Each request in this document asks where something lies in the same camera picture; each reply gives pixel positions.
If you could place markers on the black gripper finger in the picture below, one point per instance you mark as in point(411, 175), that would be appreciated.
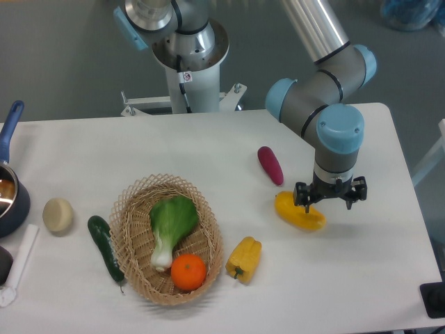
point(357, 191)
point(302, 196)

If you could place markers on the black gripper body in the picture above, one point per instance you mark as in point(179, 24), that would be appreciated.
point(338, 188)

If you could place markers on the yellow mango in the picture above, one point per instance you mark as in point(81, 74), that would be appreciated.
point(296, 215)

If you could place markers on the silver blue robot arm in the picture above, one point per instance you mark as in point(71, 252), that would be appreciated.
point(314, 109)

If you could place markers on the purple sweet potato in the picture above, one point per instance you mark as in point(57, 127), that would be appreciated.
point(270, 165)

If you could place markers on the yellow bell pepper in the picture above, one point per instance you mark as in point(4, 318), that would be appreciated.
point(244, 260)

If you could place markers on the black device at edge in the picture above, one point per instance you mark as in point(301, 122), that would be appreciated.
point(433, 299)

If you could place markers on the green bok choy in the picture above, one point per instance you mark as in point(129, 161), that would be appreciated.
point(171, 220)

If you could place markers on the orange fruit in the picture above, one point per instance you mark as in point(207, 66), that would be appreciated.
point(188, 272)

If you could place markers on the woven wicker basket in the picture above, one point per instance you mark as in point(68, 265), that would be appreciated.
point(133, 240)

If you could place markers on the blue plastic bag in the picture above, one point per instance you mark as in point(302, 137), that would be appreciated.
point(409, 16)

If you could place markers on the dark green cucumber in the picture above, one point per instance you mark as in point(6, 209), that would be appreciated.
point(101, 235)

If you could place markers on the beige round bun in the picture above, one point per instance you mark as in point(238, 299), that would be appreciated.
point(58, 215)

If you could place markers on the blue saucepan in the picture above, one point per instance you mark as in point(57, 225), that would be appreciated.
point(15, 199)

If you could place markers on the dark grey round object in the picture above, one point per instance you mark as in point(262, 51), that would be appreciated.
point(6, 262)

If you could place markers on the white frame at right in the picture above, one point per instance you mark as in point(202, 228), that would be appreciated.
point(430, 159)

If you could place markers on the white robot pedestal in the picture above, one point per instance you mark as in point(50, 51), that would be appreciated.
point(192, 70)

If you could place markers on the white spatula handle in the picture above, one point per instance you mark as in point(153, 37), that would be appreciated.
point(9, 291)

